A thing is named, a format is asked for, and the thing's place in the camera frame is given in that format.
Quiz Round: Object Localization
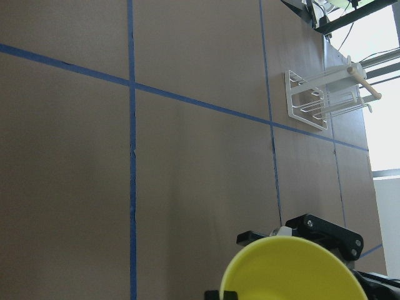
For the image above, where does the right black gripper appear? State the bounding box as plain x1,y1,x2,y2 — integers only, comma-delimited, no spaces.
236,214,399,299

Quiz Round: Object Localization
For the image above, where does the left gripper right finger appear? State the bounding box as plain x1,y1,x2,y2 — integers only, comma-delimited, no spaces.
223,291,238,300

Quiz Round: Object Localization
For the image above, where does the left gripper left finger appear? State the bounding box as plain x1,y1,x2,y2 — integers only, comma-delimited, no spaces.
204,290,219,300

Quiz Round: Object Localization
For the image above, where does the yellow ikea cup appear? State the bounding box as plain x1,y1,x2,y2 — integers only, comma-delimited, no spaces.
219,236,367,299

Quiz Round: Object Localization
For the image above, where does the white wire cup rack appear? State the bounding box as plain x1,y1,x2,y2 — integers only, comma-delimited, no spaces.
284,56,382,131

